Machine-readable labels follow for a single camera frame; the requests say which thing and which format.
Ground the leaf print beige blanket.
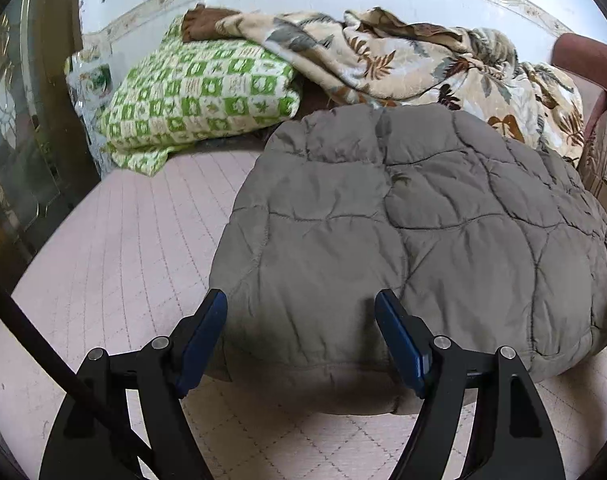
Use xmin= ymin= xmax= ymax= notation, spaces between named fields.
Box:
xmin=182 ymin=3 xmax=586 ymax=166

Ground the pink sofa armrest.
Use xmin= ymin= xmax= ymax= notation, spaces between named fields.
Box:
xmin=552 ymin=32 xmax=607 ymax=140

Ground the black cable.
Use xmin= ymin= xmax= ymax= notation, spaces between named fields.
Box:
xmin=0 ymin=259 xmax=90 ymax=411

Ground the green checkered pillow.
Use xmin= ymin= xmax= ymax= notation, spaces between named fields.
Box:
xmin=100 ymin=18 xmax=301 ymax=176

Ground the wooden glass panel door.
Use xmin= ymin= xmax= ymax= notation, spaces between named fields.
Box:
xmin=0 ymin=0 xmax=98 ymax=274

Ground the grey quilted hooded jacket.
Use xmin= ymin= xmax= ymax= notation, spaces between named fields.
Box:
xmin=207 ymin=104 xmax=607 ymax=415

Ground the floral plastic bag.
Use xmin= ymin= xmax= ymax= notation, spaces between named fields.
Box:
xmin=64 ymin=44 xmax=114 ymax=179

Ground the pink quilted mattress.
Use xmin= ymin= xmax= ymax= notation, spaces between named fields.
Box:
xmin=0 ymin=148 xmax=607 ymax=479

